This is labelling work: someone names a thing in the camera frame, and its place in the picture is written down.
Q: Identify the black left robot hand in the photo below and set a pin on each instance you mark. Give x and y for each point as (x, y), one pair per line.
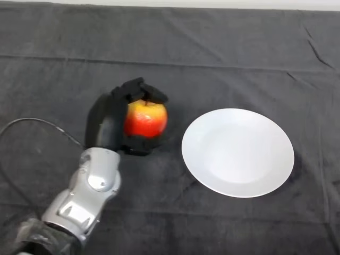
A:
(106, 125)

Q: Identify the red yellow apple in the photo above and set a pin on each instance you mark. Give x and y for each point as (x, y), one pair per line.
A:
(146, 122)

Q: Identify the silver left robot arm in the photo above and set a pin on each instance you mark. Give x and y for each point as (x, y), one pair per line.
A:
(87, 191)

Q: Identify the white round plate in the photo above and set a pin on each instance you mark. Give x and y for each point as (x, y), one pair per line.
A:
(239, 156)

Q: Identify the black cloth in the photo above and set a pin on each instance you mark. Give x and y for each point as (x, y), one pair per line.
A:
(239, 53)

